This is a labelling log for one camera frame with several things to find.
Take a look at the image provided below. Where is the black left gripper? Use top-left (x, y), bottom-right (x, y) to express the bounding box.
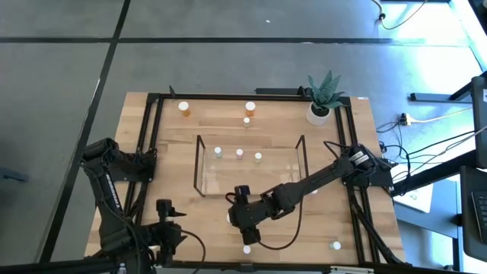
top-left (146, 199), bottom-right (189, 266)

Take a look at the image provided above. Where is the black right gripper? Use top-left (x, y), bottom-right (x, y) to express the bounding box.
top-left (228, 185), bottom-right (273, 246)

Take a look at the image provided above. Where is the clear acrylic bin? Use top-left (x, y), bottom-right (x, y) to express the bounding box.
top-left (193, 134), bottom-right (310, 198)

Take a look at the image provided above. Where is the green succulent in white pot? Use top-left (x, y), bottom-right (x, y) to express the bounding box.
top-left (305, 69), bottom-right (346, 126)

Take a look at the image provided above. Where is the black flat bar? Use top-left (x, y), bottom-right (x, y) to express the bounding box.
top-left (253, 86), bottom-right (309, 97)

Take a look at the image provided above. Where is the black rig beam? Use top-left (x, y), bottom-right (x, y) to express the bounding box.
top-left (0, 257), bottom-right (487, 274)

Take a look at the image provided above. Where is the white paper sheet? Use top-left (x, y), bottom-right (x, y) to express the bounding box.
top-left (395, 182), bottom-right (434, 214)

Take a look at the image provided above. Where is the grey side desk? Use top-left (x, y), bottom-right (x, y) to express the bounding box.
top-left (391, 177), bottom-right (463, 241)

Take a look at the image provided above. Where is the black diagonal desk beam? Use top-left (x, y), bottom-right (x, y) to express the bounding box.
top-left (391, 150), bottom-right (479, 197)

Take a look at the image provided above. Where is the black desk foot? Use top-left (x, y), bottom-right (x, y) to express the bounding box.
top-left (409, 81), bottom-right (476, 104)

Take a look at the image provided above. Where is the dark keyboard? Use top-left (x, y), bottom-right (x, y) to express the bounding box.
top-left (459, 166), bottom-right (487, 263)

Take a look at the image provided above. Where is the dark monitor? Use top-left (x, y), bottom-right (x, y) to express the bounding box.
top-left (470, 75), bottom-right (487, 169)

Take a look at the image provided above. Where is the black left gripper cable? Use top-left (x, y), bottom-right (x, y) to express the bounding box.
top-left (181, 228), bottom-right (207, 274)

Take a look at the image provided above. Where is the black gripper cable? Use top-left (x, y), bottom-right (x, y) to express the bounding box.
top-left (254, 197), bottom-right (305, 252)
top-left (181, 228), bottom-right (207, 274)

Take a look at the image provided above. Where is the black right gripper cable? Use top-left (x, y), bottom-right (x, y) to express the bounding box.
top-left (254, 197), bottom-right (305, 252)

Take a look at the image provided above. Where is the silver aluminium bracket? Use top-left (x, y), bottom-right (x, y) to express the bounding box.
top-left (329, 265), bottom-right (376, 274)

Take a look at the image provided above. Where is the black metal table frame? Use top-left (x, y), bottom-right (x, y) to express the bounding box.
top-left (85, 85), bottom-right (414, 267)

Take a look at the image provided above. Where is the black cable bundle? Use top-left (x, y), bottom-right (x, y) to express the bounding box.
top-left (376, 120), bottom-right (487, 183)

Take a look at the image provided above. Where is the white floor cable black plug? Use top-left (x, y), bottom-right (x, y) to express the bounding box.
top-left (371, 0), bottom-right (433, 31)

